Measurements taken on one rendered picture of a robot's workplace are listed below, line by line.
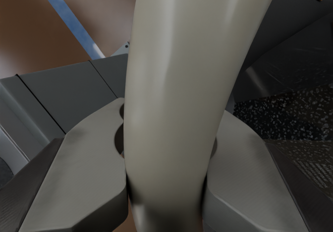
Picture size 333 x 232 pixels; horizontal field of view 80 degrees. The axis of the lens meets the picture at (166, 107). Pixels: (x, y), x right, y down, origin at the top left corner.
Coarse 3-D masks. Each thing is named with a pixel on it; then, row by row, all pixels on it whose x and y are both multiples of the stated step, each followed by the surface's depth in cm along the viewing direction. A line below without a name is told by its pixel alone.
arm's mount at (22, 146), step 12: (0, 108) 55; (0, 120) 54; (12, 120) 56; (0, 132) 53; (12, 132) 54; (24, 132) 57; (0, 144) 54; (12, 144) 53; (24, 144) 55; (36, 144) 58; (0, 156) 56; (12, 156) 54; (24, 156) 54; (12, 168) 56
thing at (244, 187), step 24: (240, 120) 10; (216, 144) 9; (240, 144) 8; (264, 144) 8; (216, 168) 7; (240, 168) 7; (264, 168) 7; (216, 192) 6; (240, 192) 6; (264, 192) 6; (288, 192) 6; (216, 216) 6; (240, 216) 6; (264, 216) 6; (288, 216) 6
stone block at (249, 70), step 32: (320, 32) 76; (256, 64) 96; (288, 64) 68; (320, 64) 53; (256, 96) 62; (288, 96) 50; (320, 96) 44; (256, 128) 58; (288, 128) 49; (320, 128) 43; (320, 160) 46
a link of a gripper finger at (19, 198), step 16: (48, 144) 8; (32, 160) 7; (48, 160) 7; (16, 176) 6; (32, 176) 6; (0, 192) 6; (16, 192) 6; (32, 192) 6; (0, 208) 6; (16, 208) 6; (0, 224) 5; (16, 224) 5
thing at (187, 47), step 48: (144, 0) 4; (192, 0) 4; (240, 0) 4; (144, 48) 4; (192, 48) 4; (240, 48) 4; (144, 96) 5; (192, 96) 4; (144, 144) 5; (192, 144) 5; (144, 192) 6; (192, 192) 6
